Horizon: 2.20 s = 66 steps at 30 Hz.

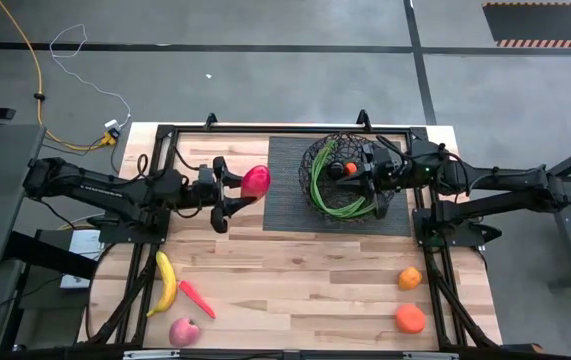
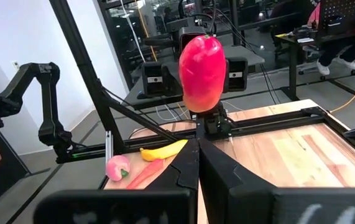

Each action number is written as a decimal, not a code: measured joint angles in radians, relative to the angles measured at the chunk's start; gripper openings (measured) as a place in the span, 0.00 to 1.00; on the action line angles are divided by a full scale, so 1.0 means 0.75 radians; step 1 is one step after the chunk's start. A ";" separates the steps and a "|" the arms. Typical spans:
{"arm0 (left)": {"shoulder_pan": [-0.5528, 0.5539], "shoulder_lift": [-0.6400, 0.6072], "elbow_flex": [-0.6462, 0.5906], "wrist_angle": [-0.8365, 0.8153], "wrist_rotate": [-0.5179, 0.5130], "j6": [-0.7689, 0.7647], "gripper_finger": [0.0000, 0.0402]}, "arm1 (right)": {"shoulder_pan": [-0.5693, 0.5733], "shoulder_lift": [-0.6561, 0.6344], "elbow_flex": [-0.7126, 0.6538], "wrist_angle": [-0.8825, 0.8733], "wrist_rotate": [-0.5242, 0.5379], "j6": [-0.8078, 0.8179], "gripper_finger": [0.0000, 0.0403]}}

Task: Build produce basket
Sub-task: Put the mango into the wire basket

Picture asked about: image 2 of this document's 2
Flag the black table frame rails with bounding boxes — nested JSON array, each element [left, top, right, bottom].
[[55, 105, 355, 166]]

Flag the pink peach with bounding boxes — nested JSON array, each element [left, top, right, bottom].
[[105, 154, 131, 182]]

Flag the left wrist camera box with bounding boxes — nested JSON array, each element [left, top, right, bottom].
[[178, 26, 208, 54]]

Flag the orange carrot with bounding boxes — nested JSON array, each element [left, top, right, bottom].
[[126, 158, 165, 190]]

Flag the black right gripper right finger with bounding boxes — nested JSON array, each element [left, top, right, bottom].
[[199, 138, 355, 224]]

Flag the person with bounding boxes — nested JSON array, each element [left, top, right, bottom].
[[306, 0, 355, 77]]

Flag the black desk with pegboard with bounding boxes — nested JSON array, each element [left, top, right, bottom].
[[275, 0, 355, 102]]

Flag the black frame post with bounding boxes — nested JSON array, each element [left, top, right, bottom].
[[48, 0, 180, 155]]

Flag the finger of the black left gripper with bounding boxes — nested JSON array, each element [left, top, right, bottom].
[[223, 57, 249, 93], [141, 61, 183, 98]]

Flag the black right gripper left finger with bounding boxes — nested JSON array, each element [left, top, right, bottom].
[[34, 138, 200, 224]]

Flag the short silver aluminium profile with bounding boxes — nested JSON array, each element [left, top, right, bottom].
[[105, 130, 114, 163]]

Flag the yellow banana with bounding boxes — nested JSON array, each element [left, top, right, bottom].
[[139, 139, 189, 162]]

